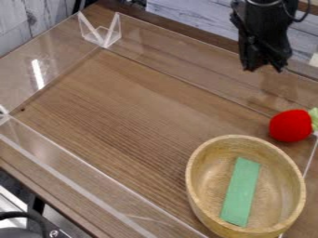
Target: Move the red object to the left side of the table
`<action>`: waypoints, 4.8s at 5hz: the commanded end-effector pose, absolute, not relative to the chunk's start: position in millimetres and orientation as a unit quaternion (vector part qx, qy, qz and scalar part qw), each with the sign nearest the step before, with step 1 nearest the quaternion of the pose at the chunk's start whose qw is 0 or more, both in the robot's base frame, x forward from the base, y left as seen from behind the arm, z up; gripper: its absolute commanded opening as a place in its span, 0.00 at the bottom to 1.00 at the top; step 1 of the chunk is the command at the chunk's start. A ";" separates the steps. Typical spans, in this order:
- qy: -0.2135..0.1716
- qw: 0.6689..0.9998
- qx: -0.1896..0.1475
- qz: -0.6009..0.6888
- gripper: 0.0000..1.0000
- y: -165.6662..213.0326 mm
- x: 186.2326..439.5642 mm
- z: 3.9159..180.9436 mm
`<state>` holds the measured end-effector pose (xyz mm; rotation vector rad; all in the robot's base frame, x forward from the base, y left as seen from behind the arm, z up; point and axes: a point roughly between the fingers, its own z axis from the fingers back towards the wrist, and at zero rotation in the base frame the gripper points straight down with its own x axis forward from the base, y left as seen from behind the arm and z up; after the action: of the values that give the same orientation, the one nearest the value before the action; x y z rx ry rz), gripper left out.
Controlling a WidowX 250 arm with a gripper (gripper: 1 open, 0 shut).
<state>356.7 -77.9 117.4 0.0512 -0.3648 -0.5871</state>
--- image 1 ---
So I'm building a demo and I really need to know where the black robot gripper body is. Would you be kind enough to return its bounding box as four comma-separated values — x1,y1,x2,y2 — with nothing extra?
229,0,297,60

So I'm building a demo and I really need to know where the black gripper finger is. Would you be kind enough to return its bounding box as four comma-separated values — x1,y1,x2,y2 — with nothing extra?
267,51,289,73
237,33,268,72

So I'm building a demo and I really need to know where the red plush strawberry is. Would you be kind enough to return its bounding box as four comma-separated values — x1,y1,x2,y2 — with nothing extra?
268,108,318,142

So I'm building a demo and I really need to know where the wooden bowl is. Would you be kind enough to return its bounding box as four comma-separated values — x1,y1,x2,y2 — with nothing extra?
185,135,306,238

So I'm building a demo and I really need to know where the green rectangular block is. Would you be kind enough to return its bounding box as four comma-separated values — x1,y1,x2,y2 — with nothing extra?
220,157,260,227

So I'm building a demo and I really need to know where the clear acrylic corner bracket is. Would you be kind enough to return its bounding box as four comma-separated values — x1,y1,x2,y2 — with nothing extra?
77,12,121,48

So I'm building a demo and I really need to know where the clear acrylic tray enclosure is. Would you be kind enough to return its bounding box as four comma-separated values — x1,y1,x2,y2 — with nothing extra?
0,7,318,238

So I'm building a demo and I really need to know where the black metal table frame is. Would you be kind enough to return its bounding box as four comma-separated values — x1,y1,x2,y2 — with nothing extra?
0,169,92,238

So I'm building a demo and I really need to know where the black cable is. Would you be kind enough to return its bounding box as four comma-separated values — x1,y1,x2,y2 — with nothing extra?
0,211,46,231

